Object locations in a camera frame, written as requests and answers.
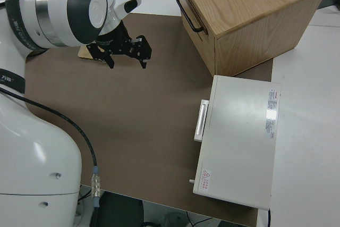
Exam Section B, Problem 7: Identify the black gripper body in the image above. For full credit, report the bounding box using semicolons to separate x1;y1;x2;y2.
94;22;139;55

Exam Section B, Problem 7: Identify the black drawer handle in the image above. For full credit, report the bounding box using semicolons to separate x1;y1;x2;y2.
175;0;206;33

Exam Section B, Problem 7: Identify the wooden drawer cabinet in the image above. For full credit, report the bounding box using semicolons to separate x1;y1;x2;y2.
172;0;329;78

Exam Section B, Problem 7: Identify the white appliance door handle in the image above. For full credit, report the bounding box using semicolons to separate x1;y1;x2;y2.
193;99;211;143

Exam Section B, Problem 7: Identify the black box under table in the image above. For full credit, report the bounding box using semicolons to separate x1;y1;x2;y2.
89;191;145;227

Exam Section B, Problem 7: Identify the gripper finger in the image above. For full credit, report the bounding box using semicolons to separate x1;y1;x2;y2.
127;35;153;70
86;43;116;70

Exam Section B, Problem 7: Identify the black cable with metal connector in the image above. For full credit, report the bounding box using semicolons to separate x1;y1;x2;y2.
0;86;103;227

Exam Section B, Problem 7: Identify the cream white appliance box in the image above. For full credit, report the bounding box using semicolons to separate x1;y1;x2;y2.
189;74;282;211

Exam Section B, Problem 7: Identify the brown table mat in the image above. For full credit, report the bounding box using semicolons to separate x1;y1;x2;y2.
24;12;274;227

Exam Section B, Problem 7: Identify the wooden mug tree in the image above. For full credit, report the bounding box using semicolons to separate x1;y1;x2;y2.
77;45;94;61

